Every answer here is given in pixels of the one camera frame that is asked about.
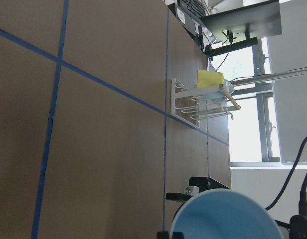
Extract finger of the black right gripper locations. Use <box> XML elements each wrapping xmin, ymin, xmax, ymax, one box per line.
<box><xmin>189</xmin><ymin>176</ymin><xmax>229</xmax><ymax>193</ymax></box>
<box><xmin>165</xmin><ymin>192</ymin><xmax>193</xmax><ymax>202</ymax></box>

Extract light blue plastic cup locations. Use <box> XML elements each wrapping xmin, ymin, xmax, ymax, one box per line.
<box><xmin>169</xmin><ymin>189</ymin><xmax>283</xmax><ymax>239</ymax></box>

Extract yellow plastic cup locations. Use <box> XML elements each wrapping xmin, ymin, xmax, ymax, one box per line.
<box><xmin>197</xmin><ymin>70</ymin><xmax>224</xmax><ymax>89</ymax></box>

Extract black monitor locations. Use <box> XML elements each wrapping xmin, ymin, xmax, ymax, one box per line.
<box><xmin>201</xmin><ymin>0</ymin><xmax>282</xmax><ymax>57</ymax></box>

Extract black keyboard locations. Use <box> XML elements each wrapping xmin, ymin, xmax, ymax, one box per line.
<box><xmin>177</xmin><ymin>0</ymin><xmax>206</xmax><ymax>18</ymax></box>

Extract white wire cup rack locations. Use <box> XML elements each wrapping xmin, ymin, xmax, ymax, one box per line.
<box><xmin>171</xmin><ymin>78</ymin><xmax>241</xmax><ymax>128</ymax></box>

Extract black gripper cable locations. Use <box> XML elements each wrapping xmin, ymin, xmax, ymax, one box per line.
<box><xmin>264</xmin><ymin>133</ymin><xmax>307</xmax><ymax>239</ymax></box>

